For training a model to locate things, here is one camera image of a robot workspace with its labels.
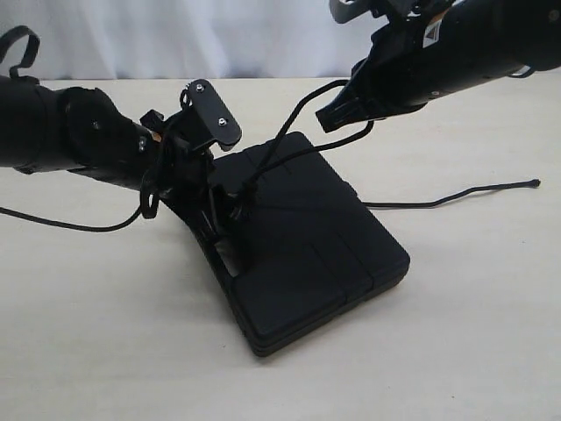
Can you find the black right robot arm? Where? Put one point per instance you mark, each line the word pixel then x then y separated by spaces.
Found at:
pixel 431 49

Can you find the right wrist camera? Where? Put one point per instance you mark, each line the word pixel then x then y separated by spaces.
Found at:
pixel 344 11

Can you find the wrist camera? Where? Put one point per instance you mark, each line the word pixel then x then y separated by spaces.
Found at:
pixel 205 119
pixel 344 11

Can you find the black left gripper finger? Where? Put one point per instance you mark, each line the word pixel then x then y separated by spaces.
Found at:
pixel 205 218
pixel 226 206

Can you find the white backdrop curtain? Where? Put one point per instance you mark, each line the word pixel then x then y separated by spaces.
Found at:
pixel 96 40

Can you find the black plastic tool case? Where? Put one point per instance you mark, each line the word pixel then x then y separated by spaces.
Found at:
pixel 309 252

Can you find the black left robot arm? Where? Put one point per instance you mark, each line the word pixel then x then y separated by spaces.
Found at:
pixel 80 131

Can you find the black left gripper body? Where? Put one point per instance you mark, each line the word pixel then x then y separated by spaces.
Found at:
pixel 183 161

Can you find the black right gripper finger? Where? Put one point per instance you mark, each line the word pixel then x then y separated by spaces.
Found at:
pixel 347 108

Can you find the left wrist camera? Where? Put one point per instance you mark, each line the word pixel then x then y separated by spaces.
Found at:
pixel 205 119

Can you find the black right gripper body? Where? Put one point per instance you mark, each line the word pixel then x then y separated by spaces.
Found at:
pixel 390 80

